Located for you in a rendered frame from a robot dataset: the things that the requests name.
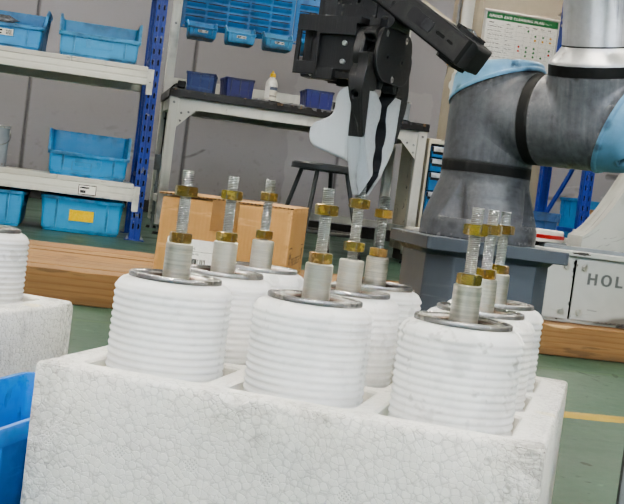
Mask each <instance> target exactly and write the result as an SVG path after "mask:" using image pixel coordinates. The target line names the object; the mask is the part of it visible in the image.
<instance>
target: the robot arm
mask: <svg viewBox="0 0 624 504"><path fill-rule="evenodd" d="M303 30H304V31H306V34H305V42H304V50H303V57H302V60H299V56H300V48H301V41H302V33H303ZM410 30H411V31H413V32H414V33H415V34H416V35H418V36H419V37H420V38H422V39H423V40H424V41H425V42H427V43H428V44H429V45H430V46H432V47H433V48H434V49H435V50H436V51H438V52H437V53H436V55H437V56H438V57H439V58H440V59H442V60H443V61H444V63H445V64H446V65H447V66H448V67H450V68H453V69H455V70H457V72H456V74H455V77H454V82H453V87H452V93H451V94H450V96H449V104H450V106H449V113H448V121H447V128H446V135H445V143H444V150H443V158H442V166H441V173H440V177H439V180H438V182H437V184H436V186H435V188H434V190H433V193H432V195H431V197H430V199H429V201H428V203H427V205H426V207H425V209H424V212H423V214H422V216H421V220H420V228H419V232H420V233H425V234H431V235H437V236H443V237H450V238H457V239H464V240H469V239H468V238H469V235H467V234H464V233H463V225H464V224H465V223H469V224H470V223H471V221H472V220H471V219H472V218H471V217H472V216H471V215H473V214H471V213H473V212H472V211H473V210H472V209H473V207H478V208H484V209H485V211H484V212H485V213H484V218H483V219H484V220H483V224H487V223H488V222H487V220H488V219H487V218H489V217H488V213H489V212H488V211H489V210H490V209H491V210H499V211H500V212H499V213H500V214H499V215H500V216H499V219H498V220H499V221H498V222H499V223H498V224H499V225H500V223H501V222H500V221H501V220H502V219H501V217H502V216H501V215H502V212H503V211H504V212H511V214H512V215H511V217H512V218H511V221H510V222H511V223H510V226H514V227H515V232H514V235H508V236H509V238H508V241H507V242H508V243H507V245H511V246H520V247H531V248H535V242H536V235H537V230H536V224H535V219H534V213H533V207H532V202H531V196H530V189H529V186H530V178H531V171H532V165H538V166H546V167H556V168H566V169H575V170H585V171H592V172H593V173H603V172H610V173H624V0H563V23H562V46H561V48H560V49H559V51H558V52H557V53H556V54H555V55H554V56H552V57H551V58H550V59H549V61H548V74H547V72H546V70H545V66H544V65H543V64H541V63H539V62H536V61H531V60H522V59H516V60H511V59H490V60H488V59H489V58H490V56H491V55H492V52H491V51H490V50H489V49H488V48H487V47H485V46H484V44H485V43H486V42H485V41H484V40H483V39H481V38H480V37H479V36H478V35H477V33H476V32H475V31H474V30H473V29H470V28H467V27H465V26H464V25H462V24H460V23H458V25H457V24H455V23H454V22H453V21H451V20H450V19H449V18H448V17H446V16H445V15H444V14H442V13H441V12H440V11H439V10H437V9H436V8H435V7H433V6H432V5H431V4H430V3H428V2H427V1H426V0H320V8H319V14H314V13H310V14H301V13H300V16H299V23H298V31H297V39H296V47H295V54H294V62H293V70H292V72H293V73H300V76H301V77H305V78H308V79H316V80H324V81H328V83H330V84H336V86H339V87H344V88H343V89H341V90H340V92H339V93H338V95H337V98H336V104H335V109H334V112H333V113H332V115H330V116H329V117H327V118H324V119H322V120H319V121H317V122H315V123H314V124H313V125H312V126H311V128H310V133H309V138H310V141H311V143H312V144H313V145H314V146H315V147H317V148H319V149H321V150H323V151H326V152H328V153H330V154H333V155H335V156H337V157H340V158H342V159H344V160H346V161H348V171H349V180H350V186H351V191H352V195H360V194H361V192H362V191H363V189H364V188H365V186H366V185H367V186H366V187H367V189H366V190H367V191H366V192H367V193H366V196H368V195H369V194H370V192H371V191H372V189H373V188H374V186H375V185H376V183H377V182H378V180H379V179H380V177H381V175H382V173H383V171H384V169H385V167H386V165H387V163H388V160H389V158H390V156H391V153H392V150H393V147H394V144H395V143H396V142H397V139H398V136H399V132H400V129H401V126H402V122H403V119H404V115H405V112H406V107H407V101H408V93H409V77H410V72H411V66H412V58H411V57H412V41H411V38H410V37H409V34H410ZM375 90H381V95H380V96H379V95H377V92H374V91H375Z"/></svg>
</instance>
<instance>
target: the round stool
mask: <svg viewBox="0 0 624 504"><path fill-rule="evenodd" d="M291 166H292V167H297V168H299V171H298V173H297V176H296V178H295V181H294V183H293V186H292V188H291V190H290V193H289V195H288V198H287V200H286V203H285V205H289V204H290V202H291V199H292V197H293V194H294V192H295V190H296V187H297V185H298V182H299V180H300V177H301V175H302V172H303V170H312V171H315V174H314V178H313V183H312V188H311V193H310V197H309V202H308V207H307V208H309V209H308V218H307V226H306V233H310V234H317V233H318V228H315V227H308V223H309V219H310V214H311V209H312V205H313V200H314V195H315V190H316V186H317V181H318V176H319V171H320V172H327V173H329V178H328V188H331V189H332V183H333V173H336V174H344V175H345V177H346V185H347V193H348V201H349V199H350V198H353V197H352V191H351V186H350V180H349V171H348V167H347V166H341V165H333V164H326V163H318V162H310V161H300V160H293V161H292V163H291ZM329 230H330V229H329ZM329 232H330V233H329V234H330V235H329V239H330V236H334V237H344V238H349V237H350V234H351V233H349V232H343V231H336V230H330V231H329ZM306 233H305V238H306Z"/></svg>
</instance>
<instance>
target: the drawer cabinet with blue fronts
mask: <svg viewBox="0 0 624 504"><path fill-rule="evenodd" d="M444 143H445V140H439V139H432V138H427V141H426V148H425V156H424V163H423V171H422V178H421V186H420V193H419V201H418V208H417V215H416V223H415V227H420V220H421V216H422V214H423V212H424V209H425V207H426V205H427V203H428V201H429V199H430V197H431V195H432V193H433V190H434V188H435V186H436V184H437V182H438V180H439V177H440V173H441V166H442V158H443V150H444ZM412 161H413V157H412V155H411V154H410V152H409V151H408V150H407V148H406V147H405V145H404V144H402V151H401V159H400V166H399V174H398V181H397V189H396V196H395V204H394V211H393V219H392V224H397V225H402V226H404V221H405V214H406V206H407V199H408V191H409V184H410V176H411V169H412ZM389 247H392V248H393V254H392V258H395V259H398V260H402V254H401V253H400V251H401V243H400V242H399V241H395V240H392V239H390V241H389Z"/></svg>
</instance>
